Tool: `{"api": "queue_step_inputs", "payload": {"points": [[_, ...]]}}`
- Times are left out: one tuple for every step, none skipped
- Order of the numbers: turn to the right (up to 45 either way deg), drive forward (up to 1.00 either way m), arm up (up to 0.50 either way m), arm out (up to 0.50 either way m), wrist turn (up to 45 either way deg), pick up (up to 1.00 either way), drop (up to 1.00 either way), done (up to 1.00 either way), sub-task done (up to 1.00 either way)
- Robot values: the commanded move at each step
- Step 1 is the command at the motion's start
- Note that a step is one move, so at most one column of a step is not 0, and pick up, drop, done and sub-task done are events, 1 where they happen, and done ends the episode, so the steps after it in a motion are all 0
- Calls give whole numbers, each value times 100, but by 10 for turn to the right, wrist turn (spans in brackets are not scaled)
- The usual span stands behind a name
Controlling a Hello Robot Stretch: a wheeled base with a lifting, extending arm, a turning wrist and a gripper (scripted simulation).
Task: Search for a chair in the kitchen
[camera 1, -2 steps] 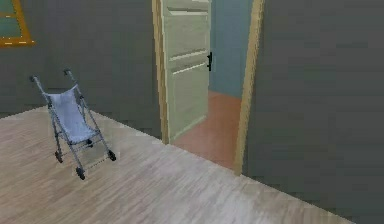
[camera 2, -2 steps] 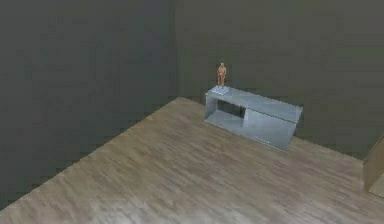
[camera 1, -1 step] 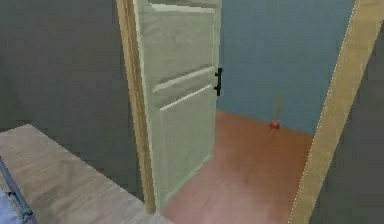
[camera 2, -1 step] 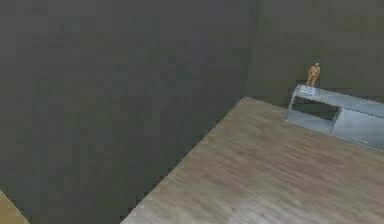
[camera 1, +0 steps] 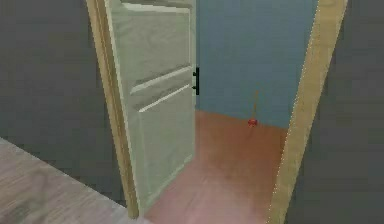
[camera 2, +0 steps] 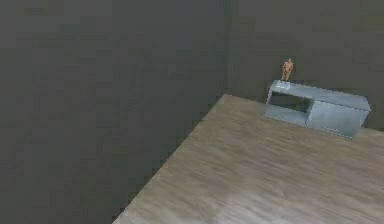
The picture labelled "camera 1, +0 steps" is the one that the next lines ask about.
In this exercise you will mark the pale green room door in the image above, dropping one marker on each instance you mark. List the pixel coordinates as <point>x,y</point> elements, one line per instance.
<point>156,100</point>

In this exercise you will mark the red plunger with wooden stick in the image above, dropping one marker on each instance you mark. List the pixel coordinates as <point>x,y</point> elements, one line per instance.
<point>252,122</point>

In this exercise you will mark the light wooden door frame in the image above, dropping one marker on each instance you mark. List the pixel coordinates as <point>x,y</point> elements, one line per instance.
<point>305,110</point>

